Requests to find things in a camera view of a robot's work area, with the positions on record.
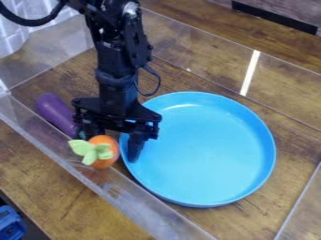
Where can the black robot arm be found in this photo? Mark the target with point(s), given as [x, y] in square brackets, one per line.
[114, 21]

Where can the clear acrylic enclosure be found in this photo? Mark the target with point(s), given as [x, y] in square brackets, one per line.
[209, 50]

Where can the white patterned curtain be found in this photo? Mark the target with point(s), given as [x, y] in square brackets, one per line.
[26, 16]

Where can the orange toy carrot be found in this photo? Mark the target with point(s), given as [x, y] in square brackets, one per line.
[99, 151]

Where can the purple toy eggplant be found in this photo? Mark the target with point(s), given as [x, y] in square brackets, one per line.
[56, 112]

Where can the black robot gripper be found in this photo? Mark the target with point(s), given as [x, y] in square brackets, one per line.
[117, 111]

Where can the blue object at corner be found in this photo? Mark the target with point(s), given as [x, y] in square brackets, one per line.
[12, 226]

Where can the blue plastic plate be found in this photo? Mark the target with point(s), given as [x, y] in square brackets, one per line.
[214, 154]

